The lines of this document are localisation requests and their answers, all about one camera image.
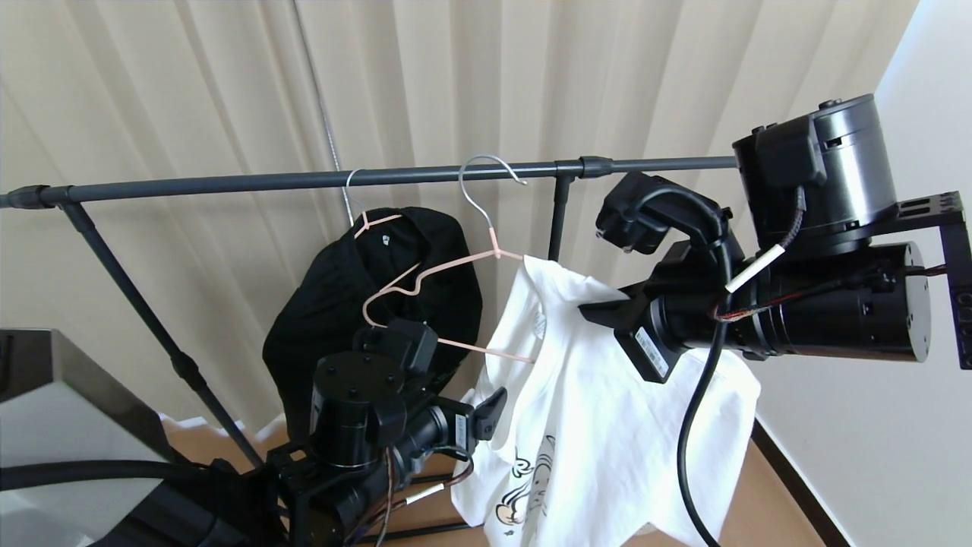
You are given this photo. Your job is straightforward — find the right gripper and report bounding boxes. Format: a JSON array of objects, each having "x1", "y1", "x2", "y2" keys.
[{"x1": 613, "y1": 261, "x2": 754, "y2": 384}]

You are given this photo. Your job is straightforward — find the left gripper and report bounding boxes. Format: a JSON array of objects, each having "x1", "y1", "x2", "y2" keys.
[{"x1": 415, "y1": 401, "x2": 481, "y2": 462}]

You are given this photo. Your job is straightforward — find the black shorts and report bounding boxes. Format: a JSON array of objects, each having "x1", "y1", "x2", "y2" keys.
[{"x1": 262, "y1": 206, "x2": 484, "y2": 449}]

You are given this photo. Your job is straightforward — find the white printed tank top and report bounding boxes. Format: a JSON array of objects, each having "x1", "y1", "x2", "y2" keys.
[{"x1": 450, "y1": 255, "x2": 762, "y2": 547}]

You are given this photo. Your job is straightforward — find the pink clothes hanger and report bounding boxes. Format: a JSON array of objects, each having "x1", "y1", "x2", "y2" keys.
[
  {"x1": 361, "y1": 154, "x2": 538, "y2": 365},
  {"x1": 345, "y1": 169, "x2": 405, "y2": 239}
]

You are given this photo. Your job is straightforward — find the black clothes rack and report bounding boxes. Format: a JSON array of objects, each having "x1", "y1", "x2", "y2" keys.
[{"x1": 0, "y1": 156, "x2": 741, "y2": 547}]

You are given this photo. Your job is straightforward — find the beige curtain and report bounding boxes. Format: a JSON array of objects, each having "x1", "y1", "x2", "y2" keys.
[{"x1": 0, "y1": 0, "x2": 920, "y2": 438}]

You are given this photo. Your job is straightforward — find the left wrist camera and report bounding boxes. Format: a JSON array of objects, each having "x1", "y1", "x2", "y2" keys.
[{"x1": 352, "y1": 318, "x2": 440, "y2": 375}]

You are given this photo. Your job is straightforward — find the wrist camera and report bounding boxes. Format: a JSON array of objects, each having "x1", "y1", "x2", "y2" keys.
[
  {"x1": 352, "y1": 318, "x2": 440, "y2": 375},
  {"x1": 595, "y1": 170, "x2": 734, "y2": 261}
]

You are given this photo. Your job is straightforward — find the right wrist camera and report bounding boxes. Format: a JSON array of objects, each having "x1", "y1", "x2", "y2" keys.
[{"x1": 595, "y1": 170, "x2": 734, "y2": 261}]

